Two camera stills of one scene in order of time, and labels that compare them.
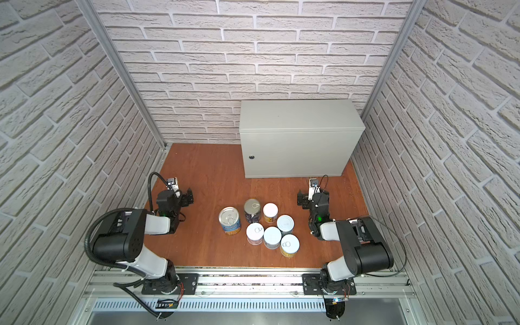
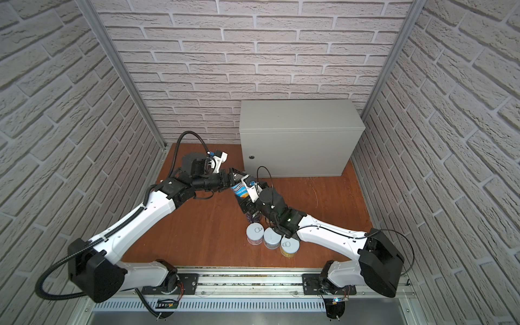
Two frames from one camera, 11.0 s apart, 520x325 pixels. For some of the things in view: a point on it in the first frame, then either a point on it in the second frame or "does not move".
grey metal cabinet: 298,138 does not move
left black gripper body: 185,197 -> 229,179
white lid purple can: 254,233 does not move
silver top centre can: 272,237 does not move
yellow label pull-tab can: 290,244 does not move
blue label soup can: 229,219 -> 240,189
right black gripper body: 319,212 -> 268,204
